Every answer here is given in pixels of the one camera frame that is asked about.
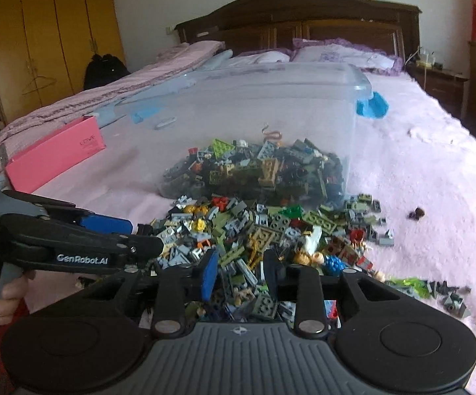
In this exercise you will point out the small dark toy piece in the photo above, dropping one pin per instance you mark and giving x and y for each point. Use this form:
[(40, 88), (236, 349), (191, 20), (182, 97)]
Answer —
[(416, 213)]

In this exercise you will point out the power strip with chargers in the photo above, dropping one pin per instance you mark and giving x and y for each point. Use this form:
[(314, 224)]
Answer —
[(425, 62)]

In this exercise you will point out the black bag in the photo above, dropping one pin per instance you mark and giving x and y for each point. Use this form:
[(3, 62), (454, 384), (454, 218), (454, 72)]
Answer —
[(104, 72)]

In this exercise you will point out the blue toy minifigure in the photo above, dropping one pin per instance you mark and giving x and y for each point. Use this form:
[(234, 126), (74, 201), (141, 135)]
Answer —
[(334, 264)]

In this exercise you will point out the person's left hand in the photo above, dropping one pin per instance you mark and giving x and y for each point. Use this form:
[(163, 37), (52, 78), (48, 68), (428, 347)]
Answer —
[(7, 300)]

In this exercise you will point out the pink cardboard box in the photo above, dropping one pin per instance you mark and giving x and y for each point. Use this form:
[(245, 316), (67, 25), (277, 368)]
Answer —
[(52, 156)]

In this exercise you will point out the yellow wooden wardrobe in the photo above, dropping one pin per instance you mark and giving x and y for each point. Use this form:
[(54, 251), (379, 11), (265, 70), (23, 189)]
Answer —
[(57, 20)]

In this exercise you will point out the clear plastic storage bin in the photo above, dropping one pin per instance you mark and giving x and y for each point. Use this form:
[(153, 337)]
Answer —
[(242, 98)]

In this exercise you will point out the purple frilled white pillow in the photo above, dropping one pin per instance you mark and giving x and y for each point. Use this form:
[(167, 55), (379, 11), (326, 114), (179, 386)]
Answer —
[(262, 56)]

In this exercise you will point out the wooden nightstand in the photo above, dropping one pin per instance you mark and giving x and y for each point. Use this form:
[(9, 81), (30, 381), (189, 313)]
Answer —
[(439, 84)]

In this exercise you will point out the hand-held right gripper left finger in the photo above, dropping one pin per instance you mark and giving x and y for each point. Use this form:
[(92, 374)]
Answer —
[(210, 273)]

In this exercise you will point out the purple frilled floral pillow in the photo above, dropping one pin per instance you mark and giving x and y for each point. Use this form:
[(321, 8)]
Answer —
[(344, 55)]

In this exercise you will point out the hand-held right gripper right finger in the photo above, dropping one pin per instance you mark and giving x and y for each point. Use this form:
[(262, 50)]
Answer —
[(271, 275)]

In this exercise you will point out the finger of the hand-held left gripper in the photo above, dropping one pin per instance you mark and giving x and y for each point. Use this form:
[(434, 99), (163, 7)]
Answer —
[(106, 224), (98, 242)]

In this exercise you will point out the light blue floral quilt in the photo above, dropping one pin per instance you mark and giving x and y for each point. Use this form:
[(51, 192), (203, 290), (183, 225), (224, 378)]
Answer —
[(217, 59)]

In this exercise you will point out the pink folded quilt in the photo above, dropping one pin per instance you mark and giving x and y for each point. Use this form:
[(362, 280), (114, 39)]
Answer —
[(118, 86)]

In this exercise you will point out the dark wooden headboard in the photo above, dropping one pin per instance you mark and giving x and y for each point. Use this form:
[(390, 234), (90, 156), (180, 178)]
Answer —
[(303, 12)]

